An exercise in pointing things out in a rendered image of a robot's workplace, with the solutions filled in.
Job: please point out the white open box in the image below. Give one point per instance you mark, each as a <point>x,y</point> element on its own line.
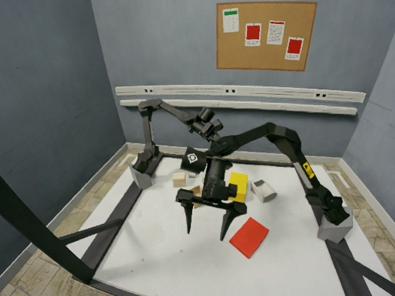
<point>265,189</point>

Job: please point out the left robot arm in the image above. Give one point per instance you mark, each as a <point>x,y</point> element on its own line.
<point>151,152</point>

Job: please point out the yellow foam block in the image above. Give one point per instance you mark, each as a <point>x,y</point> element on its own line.
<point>241,181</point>

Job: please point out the red flat rectangular block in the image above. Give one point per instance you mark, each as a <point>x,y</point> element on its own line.
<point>249,237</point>

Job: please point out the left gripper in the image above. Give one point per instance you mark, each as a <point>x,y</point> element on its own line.
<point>211,132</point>

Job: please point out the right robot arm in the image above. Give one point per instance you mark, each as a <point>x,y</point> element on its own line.
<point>288,142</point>

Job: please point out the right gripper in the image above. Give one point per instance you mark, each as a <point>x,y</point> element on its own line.
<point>233,209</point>

